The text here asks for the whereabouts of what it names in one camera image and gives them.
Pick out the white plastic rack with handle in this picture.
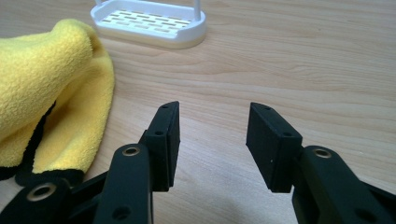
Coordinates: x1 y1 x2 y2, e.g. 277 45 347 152
90 0 207 49

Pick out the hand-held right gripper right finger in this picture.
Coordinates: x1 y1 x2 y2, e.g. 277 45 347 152
245 102 396 224

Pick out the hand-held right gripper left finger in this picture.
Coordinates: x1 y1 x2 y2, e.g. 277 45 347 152
92 100 182 224

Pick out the yellow towel with black trim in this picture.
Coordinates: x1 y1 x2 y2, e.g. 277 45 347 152
0 18 116 188

